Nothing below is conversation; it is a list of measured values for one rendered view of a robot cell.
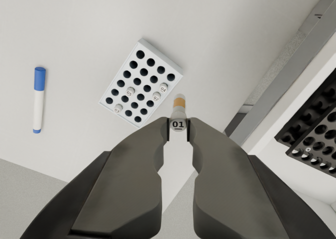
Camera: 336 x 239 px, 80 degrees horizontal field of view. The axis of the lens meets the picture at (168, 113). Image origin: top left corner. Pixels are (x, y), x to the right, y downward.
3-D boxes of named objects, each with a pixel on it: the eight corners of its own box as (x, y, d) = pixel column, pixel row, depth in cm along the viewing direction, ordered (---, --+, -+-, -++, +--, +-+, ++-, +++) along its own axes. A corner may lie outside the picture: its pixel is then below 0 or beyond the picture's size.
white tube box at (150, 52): (142, 119, 39) (139, 129, 36) (104, 94, 37) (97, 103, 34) (183, 69, 34) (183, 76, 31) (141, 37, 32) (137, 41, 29)
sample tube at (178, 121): (186, 105, 18) (186, 133, 14) (172, 104, 18) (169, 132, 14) (187, 92, 18) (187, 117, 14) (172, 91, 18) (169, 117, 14)
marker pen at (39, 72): (43, 130, 42) (38, 135, 40) (35, 128, 41) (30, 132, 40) (47, 68, 35) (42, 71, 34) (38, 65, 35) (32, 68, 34)
